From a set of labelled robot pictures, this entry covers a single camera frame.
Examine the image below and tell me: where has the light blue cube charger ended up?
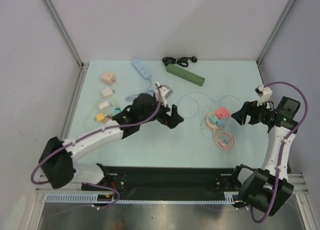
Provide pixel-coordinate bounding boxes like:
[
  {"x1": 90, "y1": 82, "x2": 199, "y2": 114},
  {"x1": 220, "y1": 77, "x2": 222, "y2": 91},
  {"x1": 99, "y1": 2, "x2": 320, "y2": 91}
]
[{"x1": 216, "y1": 118, "x2": 227, "y2": 128}]

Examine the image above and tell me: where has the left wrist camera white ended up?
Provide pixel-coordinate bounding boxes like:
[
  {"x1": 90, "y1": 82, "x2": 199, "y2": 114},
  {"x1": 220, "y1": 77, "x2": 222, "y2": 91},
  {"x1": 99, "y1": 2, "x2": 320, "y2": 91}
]
[{"x1": 155, "y1": 82, "x2": 173, "y2": 107}]

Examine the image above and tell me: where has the black power cable with plug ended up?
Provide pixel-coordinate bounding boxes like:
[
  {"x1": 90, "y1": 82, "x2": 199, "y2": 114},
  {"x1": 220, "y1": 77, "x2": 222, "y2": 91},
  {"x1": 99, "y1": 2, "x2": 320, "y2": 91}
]
[{"x1": 161, "y1": 55, "x2": 198, "y2": 67}]

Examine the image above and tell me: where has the left aluminium frame post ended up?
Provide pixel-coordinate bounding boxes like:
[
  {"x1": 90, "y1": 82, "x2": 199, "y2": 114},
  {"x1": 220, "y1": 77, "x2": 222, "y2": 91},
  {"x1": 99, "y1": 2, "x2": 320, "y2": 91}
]
[{"x1": 36, "y1": 0, "x2": 90, "y2": 70}]

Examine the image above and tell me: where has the small yellow orange adapter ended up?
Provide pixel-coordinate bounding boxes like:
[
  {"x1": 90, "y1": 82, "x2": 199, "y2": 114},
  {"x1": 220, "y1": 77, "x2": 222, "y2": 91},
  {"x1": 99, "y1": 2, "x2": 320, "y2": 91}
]
[{"x1": 94, "y1": 112, "x2": 106, "y2": 122}]

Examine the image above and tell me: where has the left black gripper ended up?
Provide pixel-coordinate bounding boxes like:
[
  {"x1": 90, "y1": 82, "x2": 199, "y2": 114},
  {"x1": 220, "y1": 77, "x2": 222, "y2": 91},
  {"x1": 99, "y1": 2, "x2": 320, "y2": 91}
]
[{"x1": 139, "y1": 95, "x2": 183, "y2": 128}]

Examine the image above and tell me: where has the pale green charging cable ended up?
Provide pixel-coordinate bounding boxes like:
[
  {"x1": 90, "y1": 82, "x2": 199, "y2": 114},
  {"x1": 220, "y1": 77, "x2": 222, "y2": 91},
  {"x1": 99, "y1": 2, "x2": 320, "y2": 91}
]
[{"x1": 198, "y1": 104, "x2": 218, "y2": 140}]

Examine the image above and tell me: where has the pink round socket hub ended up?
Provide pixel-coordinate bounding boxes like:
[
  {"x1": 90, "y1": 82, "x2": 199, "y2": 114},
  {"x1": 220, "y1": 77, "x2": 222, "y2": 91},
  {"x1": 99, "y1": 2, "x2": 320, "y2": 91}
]
[{"x1": 205, "y1": 112, "x2": 224, "y2": 131}]

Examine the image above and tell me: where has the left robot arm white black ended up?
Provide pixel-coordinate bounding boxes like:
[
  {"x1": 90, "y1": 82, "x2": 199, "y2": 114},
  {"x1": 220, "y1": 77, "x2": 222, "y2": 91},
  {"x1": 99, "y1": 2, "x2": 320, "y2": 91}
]
[{"x1": 30, "y1": 93, "x2": 184, "y2": 190}]

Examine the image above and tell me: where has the aluminium frame post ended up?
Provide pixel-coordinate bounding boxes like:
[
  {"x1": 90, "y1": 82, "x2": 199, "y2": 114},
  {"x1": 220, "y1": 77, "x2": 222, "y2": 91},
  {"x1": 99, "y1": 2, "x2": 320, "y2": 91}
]
[
  {"x1": 36, "y1": 0, "x2": 90, "y2": 70},
  {"x1": 256, "y1": 0, "x2": 302, "y2": 65}
]

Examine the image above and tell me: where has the teal plug adapter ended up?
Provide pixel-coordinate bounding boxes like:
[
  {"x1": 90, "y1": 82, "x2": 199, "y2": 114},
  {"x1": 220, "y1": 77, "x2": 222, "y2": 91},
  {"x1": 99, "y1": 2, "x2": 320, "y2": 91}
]
[{"x1": 113, "y1": 108, "x2": 121, "y2": 116}]

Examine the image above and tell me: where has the green power strip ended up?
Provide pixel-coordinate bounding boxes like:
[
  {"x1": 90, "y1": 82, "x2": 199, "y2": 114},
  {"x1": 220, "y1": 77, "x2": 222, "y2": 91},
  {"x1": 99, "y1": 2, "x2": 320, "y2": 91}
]
[{"x1": 166, "y1": 64, "x2": 205, "y2": 86}]

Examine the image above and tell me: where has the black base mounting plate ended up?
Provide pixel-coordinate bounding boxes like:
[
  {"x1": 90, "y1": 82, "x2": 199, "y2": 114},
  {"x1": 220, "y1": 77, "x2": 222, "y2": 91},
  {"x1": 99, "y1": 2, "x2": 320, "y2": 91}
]
[{"x1": 81, "y1": 166, "x2": 241, "y2": 195}]

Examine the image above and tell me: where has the grey cable duct rail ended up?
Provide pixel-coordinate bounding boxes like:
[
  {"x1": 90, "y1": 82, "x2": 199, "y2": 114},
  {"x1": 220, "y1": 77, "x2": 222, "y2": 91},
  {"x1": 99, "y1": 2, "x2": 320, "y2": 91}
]
[{"x1": 45, "y1": 190, "x2": 238, "y2": 204}]

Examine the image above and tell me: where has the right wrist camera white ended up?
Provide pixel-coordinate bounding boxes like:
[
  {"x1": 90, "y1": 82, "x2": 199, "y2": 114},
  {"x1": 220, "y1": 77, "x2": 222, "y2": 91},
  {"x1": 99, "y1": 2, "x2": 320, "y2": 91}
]
[{"x1": 255, "y1": 85, "x2": 273, "y2": 106}]

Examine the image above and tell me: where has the white thin USB cable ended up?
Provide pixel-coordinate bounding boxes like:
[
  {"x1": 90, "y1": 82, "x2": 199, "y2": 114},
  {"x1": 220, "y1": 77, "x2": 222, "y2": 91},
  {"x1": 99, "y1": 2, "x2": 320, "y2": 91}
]
[{"x1": 177, "y1": 92, "x2": 241, "y2": 119}]

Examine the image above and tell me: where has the white Honor charger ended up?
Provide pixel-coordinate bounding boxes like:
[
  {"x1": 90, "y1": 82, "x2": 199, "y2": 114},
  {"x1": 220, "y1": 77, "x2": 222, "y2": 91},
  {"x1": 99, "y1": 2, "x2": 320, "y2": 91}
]
[{"x1": 101, "y1": 87, "x2": 115, "y2": 98}]

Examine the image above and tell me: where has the right aluminium frame post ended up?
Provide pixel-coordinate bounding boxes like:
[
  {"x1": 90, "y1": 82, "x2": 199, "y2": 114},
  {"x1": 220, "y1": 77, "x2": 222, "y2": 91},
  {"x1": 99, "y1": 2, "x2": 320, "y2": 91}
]
[{"x1": 256, "y1": 0, "x2": 302, "y2": 65}]

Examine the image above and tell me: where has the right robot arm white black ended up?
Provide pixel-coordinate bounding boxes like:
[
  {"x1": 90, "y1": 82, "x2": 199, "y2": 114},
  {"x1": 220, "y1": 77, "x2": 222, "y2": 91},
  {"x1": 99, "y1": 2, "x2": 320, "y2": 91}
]
[{"x1": 230, "y1": 97, "x2": 301, "y2": 216}]

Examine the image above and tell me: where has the pink deer cube socket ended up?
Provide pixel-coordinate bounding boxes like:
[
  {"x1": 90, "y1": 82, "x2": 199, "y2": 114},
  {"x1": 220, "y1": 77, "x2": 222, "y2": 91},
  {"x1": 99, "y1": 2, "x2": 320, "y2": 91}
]
[{"x1": 101, "y1": 72, "x2": 117, "y2": 86}]

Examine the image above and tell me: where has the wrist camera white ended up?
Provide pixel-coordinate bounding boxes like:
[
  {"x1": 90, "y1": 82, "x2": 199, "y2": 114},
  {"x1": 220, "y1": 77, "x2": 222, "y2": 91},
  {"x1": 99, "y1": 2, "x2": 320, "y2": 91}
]
[
  {"x1": 255, "y1": 85, "x2": 273, "y2": 106},
  {"x1": 155, "y1": 82, "x2": 173, "y2": 107}
]

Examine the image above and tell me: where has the yellow thin charging cable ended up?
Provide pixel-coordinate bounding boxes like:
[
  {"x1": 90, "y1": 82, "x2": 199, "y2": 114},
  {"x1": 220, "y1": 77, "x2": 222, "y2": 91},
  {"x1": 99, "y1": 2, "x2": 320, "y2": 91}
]
[{"x1": 83, "y1": 96, "x2": 121, "y2": 129}]

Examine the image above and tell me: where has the red pink cube charger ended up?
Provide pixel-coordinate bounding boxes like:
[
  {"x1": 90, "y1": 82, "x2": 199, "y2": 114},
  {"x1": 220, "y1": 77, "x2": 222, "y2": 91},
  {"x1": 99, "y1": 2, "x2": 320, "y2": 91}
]
[{"x1": 215, "y1": 107, "x2": 231, "y2": 119}]

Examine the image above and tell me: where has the pink coiled USB cable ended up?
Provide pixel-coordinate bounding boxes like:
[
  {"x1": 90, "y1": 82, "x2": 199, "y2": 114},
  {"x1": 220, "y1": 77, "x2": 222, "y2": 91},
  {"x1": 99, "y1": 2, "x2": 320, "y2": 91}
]
[{"x1": 213, "y1": 129, "x2": 236, "y2": 151}]

